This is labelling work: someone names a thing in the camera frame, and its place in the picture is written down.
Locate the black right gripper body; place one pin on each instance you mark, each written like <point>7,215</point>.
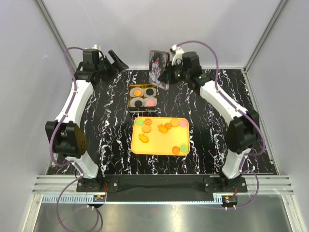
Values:
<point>175,74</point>

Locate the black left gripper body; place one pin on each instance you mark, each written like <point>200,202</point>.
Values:
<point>107,71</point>

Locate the gold tin lid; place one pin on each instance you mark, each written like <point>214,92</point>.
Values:
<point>157,64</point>

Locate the black sandwich cookie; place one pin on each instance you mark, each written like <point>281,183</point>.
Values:
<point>138,103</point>
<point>149,92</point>

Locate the pink sandwich cookie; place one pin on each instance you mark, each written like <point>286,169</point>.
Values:
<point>183,123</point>
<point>151,103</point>

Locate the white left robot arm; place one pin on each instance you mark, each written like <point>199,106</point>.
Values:
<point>67,142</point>

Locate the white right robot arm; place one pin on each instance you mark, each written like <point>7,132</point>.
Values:
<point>243,125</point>

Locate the white paper cup liner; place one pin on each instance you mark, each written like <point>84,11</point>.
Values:
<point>155,92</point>
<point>131,103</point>
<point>133,89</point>
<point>150,98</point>

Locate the dark cookie tin box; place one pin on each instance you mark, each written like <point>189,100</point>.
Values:
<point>141,109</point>

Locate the orange round waffle cookie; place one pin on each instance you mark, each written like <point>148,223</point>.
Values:
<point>174,122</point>

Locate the orange cat cookie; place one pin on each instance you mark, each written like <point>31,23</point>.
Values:
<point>162,128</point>

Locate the green sandwich cookie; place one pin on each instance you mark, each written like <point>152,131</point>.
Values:
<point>184,148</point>
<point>139,122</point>

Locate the orange swirl cookie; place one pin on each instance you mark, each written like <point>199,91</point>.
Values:
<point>148,122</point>
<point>175,150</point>

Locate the yellow plastic tray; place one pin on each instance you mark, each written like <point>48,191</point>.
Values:
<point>160,143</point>

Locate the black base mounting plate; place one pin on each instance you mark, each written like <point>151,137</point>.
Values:
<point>148,195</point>

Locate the left control board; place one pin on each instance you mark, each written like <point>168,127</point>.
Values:
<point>99,198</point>

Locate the control board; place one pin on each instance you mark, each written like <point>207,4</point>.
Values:
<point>99,198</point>
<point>232,199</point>

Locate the right control board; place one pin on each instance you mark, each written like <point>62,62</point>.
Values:
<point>232,199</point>

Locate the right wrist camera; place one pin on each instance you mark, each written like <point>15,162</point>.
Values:
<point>176,53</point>

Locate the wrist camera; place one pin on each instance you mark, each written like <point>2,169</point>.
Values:
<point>176,53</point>
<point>97,47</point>

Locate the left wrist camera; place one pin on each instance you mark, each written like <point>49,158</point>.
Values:
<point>97,47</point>

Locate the aluminium frame rail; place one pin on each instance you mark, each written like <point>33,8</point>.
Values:
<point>267,184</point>

